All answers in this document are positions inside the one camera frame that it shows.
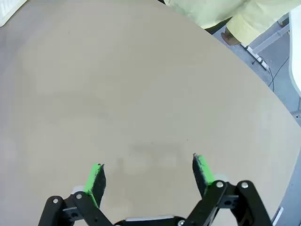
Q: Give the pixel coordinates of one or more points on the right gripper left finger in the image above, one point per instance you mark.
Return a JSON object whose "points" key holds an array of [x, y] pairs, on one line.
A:
{"points": [[97, 181]]}

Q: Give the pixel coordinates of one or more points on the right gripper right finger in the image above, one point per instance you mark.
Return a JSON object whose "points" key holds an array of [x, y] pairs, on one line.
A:
{"points": [[202, 174]]}

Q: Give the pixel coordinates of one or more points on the person's left hand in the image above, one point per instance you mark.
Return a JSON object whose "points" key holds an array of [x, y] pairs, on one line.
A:
{"points": [[230, 37]]}

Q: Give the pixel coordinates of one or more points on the white power strip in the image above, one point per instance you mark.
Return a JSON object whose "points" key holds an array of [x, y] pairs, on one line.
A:
{"points": [[257, 58]]}

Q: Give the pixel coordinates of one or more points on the white side table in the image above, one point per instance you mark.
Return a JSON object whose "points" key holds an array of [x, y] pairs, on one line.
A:
{"points": [[295, 47]]}

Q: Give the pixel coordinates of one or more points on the person in yellow shirt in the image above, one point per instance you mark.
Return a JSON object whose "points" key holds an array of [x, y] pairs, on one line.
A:
{"points": [[249, 18]]}

